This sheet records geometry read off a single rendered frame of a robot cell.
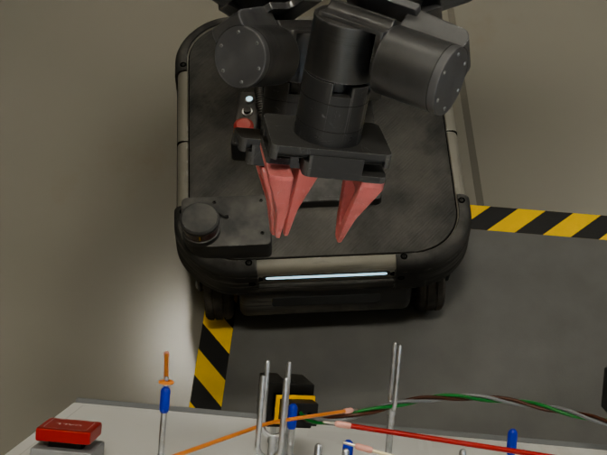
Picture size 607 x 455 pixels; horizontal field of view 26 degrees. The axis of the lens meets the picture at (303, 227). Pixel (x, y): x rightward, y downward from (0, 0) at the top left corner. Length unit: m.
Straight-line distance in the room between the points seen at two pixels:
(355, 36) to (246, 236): 1.30
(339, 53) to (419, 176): 1.41
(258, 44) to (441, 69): 0.23
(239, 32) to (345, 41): 0.18
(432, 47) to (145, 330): 1.61
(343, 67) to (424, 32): 0.07
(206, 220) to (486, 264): 0.63
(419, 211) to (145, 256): 0.58
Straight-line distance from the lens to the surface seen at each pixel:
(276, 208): 1.11
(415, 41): 1.04
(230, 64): 1.21
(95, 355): 2.54
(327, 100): 1.07
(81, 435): 1.20
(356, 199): 1.11
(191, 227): 2.28
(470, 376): 2.51
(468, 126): 2.84
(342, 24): 1.05
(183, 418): 1.46
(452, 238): 2.37
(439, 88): 1.02
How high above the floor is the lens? 2.21
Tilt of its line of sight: 56 degrees down
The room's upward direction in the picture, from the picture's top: straight up
